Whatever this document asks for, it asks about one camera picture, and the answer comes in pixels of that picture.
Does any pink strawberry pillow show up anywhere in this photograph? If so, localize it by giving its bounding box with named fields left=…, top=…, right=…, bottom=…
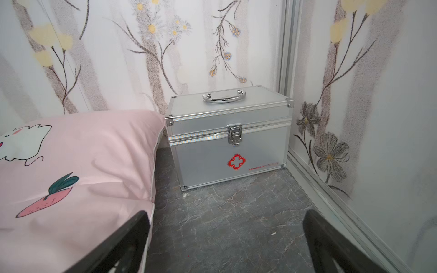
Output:
left=1, top=110, right=165, bottom=273

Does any silver aluminium first aid case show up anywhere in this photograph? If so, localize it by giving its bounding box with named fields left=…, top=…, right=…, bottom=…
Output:
left=165, top=85, right=294, bottom=191

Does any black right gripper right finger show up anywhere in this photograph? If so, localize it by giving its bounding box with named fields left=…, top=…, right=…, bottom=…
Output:
left=303, top=209, right=385, bottom=273

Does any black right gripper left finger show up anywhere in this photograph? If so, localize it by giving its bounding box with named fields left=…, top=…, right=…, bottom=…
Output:
left=66, top=210, right=150, bottom=273

